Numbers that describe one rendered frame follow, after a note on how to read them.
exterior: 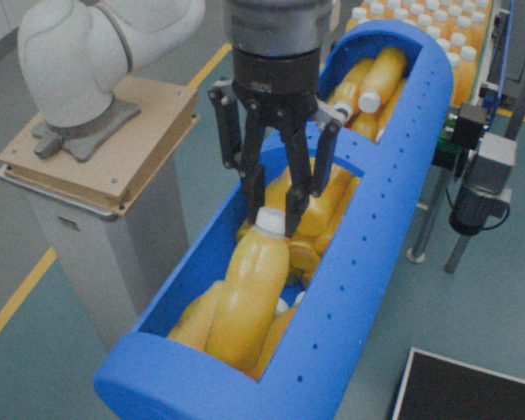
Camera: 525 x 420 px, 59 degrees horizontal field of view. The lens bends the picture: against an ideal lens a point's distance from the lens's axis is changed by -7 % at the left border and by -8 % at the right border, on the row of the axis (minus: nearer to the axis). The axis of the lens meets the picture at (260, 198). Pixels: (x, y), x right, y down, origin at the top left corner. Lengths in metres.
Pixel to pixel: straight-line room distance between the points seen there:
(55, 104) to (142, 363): 0.58
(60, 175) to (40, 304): 1.22
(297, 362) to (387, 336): 1.44
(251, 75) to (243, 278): 0.24
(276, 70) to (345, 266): 0.30
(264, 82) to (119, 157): 0.62
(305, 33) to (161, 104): 0.74
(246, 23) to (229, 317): 0.33
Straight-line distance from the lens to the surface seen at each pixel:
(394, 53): 1.08
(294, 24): 0.37
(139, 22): 0.98
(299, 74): 0.41
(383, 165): 0.75
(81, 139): 1.03
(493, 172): 1.44
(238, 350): 0.59
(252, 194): 0.54
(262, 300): 0.57
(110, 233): 1.09
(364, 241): 0.66
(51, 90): 0.96
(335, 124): 0.44
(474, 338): 2.08
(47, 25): 0.93
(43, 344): 2.07
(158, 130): 1.03
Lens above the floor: 1.70
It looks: 47 degrees down
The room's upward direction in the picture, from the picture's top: straight up
